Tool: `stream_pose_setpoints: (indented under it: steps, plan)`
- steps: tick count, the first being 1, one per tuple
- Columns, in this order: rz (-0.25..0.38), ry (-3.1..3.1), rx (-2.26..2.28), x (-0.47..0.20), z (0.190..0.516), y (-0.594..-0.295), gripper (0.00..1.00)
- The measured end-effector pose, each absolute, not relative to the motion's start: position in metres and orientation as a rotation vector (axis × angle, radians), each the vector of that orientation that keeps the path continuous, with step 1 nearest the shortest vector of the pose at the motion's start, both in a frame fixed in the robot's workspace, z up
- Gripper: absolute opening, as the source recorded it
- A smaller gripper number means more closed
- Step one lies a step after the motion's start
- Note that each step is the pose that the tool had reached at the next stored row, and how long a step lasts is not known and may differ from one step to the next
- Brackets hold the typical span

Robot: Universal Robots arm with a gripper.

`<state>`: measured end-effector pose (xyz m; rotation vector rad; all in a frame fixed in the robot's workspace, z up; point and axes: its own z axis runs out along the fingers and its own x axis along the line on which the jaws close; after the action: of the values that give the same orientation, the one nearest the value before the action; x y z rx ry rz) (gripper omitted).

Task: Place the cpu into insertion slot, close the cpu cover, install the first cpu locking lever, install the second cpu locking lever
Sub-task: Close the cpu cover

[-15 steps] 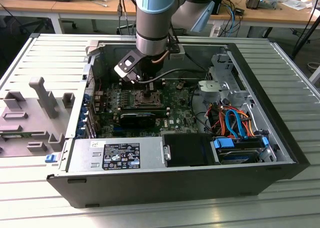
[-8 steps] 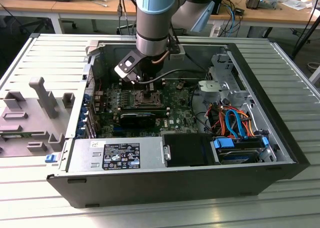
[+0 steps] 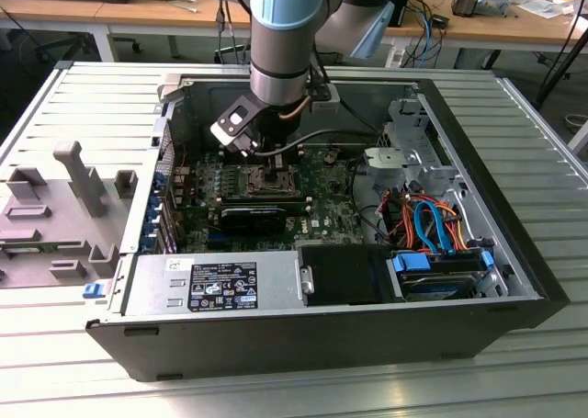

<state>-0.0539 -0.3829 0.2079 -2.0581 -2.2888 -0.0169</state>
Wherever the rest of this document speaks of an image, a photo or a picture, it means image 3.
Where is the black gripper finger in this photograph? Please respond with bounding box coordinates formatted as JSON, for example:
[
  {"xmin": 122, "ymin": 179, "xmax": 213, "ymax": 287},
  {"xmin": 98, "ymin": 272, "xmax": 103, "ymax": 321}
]
[
  {"xmin": 274, "ymin": 136, "xmax": 288, "ymax": 185},
  {"xmin": 262, "ymin": 136, "xmax": 276, "ymax": 183}
]

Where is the metal socket cover frame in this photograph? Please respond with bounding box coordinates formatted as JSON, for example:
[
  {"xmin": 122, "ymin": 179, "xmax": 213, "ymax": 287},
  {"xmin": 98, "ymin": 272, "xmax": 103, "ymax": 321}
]
[{"xmin": 245, "ymin": 163, "xmax": 300, "ymax": 198}]

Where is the CPU socket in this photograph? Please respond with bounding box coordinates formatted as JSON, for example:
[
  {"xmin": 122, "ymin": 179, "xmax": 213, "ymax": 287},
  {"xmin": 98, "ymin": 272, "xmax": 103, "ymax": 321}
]
[{"xmin": 243, "ymin": 161, "xmax": 302, "ymax": 198}]

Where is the black graphics card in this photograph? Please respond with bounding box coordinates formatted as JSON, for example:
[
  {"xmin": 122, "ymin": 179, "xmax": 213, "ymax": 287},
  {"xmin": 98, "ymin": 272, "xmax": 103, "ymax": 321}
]
[{"xmin": 219, "ymin": 205, "xmax": 288, "ymax": 236}]

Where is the green motherboard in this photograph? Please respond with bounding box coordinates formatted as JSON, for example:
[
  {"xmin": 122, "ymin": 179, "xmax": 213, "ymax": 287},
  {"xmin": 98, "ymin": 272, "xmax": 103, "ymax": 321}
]
[{"xmin": 170, "ymin": 144, "xmax": 371, "ymax": 254}]

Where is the black chair base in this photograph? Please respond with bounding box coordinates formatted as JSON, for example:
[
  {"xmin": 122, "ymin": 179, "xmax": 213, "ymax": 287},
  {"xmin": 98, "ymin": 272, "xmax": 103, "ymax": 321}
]
[{"xmin": 213, "ymin": 40, "xmax": 253, "ymax": 66}]

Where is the silver drive cage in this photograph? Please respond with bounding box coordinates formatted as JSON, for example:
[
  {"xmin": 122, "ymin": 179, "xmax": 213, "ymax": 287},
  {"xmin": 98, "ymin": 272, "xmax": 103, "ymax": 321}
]
[{"xmin": 360, "ymin": 96, "xmax": 468, "ymax": 198}]

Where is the white power strip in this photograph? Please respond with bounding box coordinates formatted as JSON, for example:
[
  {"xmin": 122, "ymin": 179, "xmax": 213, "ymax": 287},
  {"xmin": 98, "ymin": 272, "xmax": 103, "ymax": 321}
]
[{"xmin": 386, "ymin": 44, "xmax": 409, "ymax": 69}]

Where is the silver power supply unit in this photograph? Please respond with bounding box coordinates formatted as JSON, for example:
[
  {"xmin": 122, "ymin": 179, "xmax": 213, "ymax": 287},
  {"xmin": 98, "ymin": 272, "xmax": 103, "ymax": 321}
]
[{"xmin": 119, "ymin": 251, "xmax": 308, "ymax": 316}]

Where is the wooden desk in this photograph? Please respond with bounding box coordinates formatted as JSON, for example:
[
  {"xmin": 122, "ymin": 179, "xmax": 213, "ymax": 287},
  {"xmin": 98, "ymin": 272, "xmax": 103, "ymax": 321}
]
[{"xmin": 0, "ymin": 0, "xmax": 588, "ymax": 56}]

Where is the black open PC case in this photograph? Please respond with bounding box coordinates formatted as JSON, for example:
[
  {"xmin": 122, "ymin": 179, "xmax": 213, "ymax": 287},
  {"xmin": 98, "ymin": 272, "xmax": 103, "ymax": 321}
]
[{"xmin": 85, "ymin": 71, "xmax": 571, "ymax": 383}]

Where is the tall black box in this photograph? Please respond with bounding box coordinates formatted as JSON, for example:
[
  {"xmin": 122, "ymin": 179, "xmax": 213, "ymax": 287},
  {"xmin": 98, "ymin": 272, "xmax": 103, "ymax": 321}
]
[{"xmin": 386, "ymin": 0, "xmax": 414, "ymax": 28}]

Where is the hard disk in blue carrier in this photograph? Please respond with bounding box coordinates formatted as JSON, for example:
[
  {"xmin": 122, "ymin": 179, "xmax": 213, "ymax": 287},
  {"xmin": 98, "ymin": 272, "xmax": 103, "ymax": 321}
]
[{"xmin": 385, "ymin": 250, "xmax": 496, "ymax": 303}]

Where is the grey parts rack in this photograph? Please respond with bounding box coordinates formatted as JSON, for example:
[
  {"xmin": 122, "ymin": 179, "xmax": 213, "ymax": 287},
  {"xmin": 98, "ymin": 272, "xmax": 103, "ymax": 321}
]
[{"xmin": 0, "ymin": 140, "xmax": 139, "ymax": 291}]

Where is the grey electronic device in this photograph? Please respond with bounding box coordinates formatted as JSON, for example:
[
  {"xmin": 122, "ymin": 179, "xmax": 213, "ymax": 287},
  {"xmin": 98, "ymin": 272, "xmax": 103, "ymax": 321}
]
[{"xmin": 450, "ymin": 0, "xmax": 512, "ymax": 19}]

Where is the green RAM stick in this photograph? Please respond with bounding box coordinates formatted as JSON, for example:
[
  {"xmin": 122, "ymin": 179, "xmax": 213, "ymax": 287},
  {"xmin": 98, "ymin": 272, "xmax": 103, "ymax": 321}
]
[{"xmin": 0, "ymin": 243, "xmax": 63, "ymax": 256}]

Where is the black stand leg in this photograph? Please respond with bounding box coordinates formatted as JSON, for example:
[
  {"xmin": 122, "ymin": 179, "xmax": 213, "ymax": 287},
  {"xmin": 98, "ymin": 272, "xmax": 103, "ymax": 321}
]
[{"xmin": 534, "ymin": 11, "xmax": 588, "ymax": 111}]

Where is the white paper sheet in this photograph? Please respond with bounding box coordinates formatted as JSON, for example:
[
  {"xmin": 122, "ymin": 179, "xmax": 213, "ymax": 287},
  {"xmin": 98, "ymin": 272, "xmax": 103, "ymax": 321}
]
[{"xmin": 516, "ymin": 0, "xmax": 576, "ymax": 20}]

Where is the copper coloured wrist cable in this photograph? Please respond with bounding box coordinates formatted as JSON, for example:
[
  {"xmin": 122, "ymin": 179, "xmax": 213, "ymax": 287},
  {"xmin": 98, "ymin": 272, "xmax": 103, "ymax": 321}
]
[{"xmin": 279, "ymin": 94, "xmax": 308, "ymax": 123}]

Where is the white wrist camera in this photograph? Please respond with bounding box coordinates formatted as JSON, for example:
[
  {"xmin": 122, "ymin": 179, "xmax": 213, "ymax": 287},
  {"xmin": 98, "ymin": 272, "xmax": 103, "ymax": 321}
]
[{"xmin": 209, "ymin": 94, "xmax": 266, "ymax": 158}]

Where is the black camera cable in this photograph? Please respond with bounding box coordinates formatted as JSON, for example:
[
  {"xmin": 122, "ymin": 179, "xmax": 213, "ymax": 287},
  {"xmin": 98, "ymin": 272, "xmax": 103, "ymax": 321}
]
[{"xmin": 253, "ymin": 99, "xmax": 385, "ymax": 155}]

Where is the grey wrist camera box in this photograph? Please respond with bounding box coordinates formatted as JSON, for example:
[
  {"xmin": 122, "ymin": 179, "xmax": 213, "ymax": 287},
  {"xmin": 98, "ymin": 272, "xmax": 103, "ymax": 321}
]
[{"xmin": 308, "ymin": 68, "xmax": 342, "ymax": 114}]

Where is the black wire loop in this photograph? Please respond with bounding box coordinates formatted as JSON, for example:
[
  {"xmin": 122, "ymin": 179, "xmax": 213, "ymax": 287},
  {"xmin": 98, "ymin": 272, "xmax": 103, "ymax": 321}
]
[{"xmin": 347, "ymin": 156, "xmax": 386, "ymax": 245}]

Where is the blue network cable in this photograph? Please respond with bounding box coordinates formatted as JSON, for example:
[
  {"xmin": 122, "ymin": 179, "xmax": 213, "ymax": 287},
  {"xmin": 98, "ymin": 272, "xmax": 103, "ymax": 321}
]
[{"xmin": 415, "ymin": 4, "xmax": 437, "ymax": 68}]

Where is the blue flat wire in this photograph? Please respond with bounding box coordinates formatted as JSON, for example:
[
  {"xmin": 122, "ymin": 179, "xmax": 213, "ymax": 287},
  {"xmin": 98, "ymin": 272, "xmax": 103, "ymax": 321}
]
[{"xmin": 412, "ymin": 198, "xmax": 458, "ymax": 257}]

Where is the orange power wire bundle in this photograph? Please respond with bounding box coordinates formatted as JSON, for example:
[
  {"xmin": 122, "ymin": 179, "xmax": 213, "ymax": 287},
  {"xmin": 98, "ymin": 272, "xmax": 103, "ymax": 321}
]
[{"xmin": 384, "ymin": 191, "xmax": 470, "ymax": 254}]

